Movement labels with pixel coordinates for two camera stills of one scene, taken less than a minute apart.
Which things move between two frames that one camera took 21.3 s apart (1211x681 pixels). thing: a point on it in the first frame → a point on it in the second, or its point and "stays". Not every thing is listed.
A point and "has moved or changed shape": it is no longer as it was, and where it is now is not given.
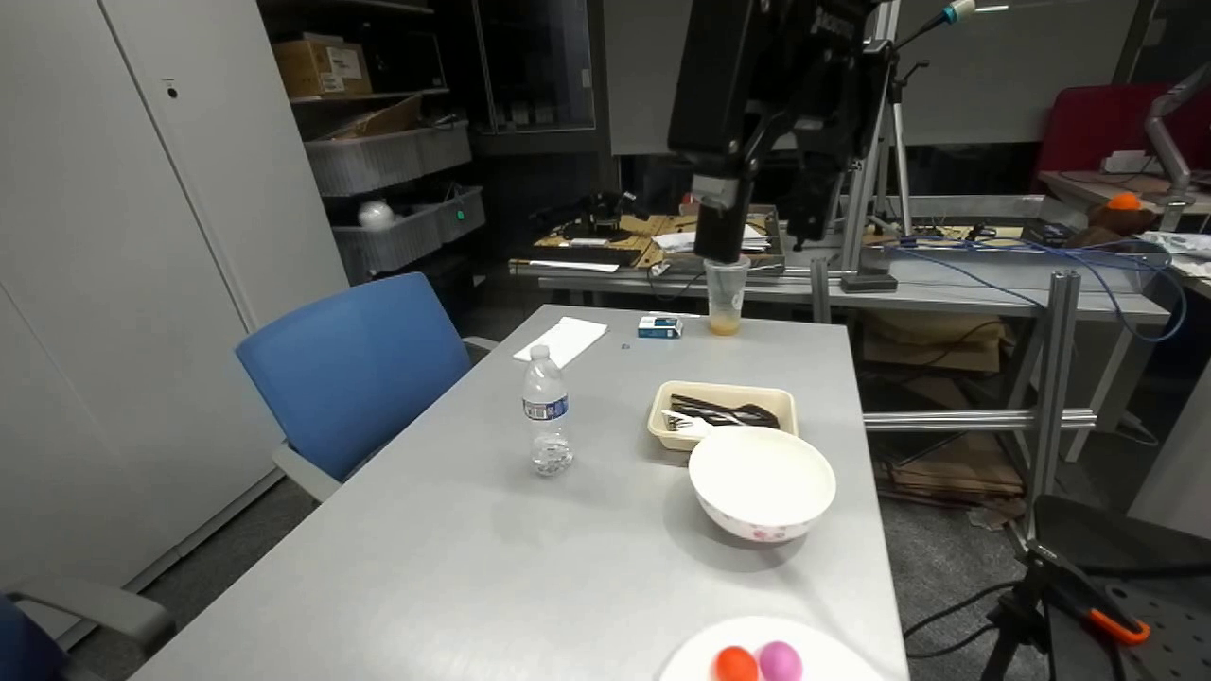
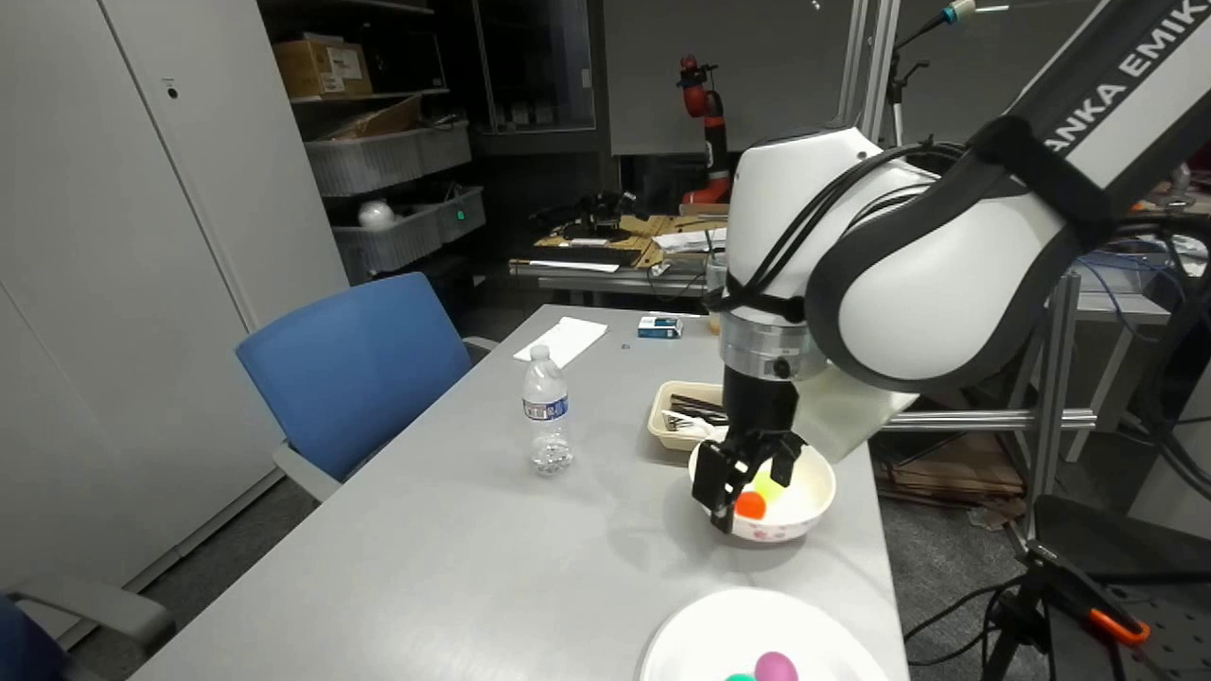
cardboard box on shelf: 323,65 stays
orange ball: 734,664 → 751,506
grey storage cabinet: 159,197 stays
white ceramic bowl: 762,485 stays
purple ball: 781,664 has moved or changed shape
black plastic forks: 722,413 stays
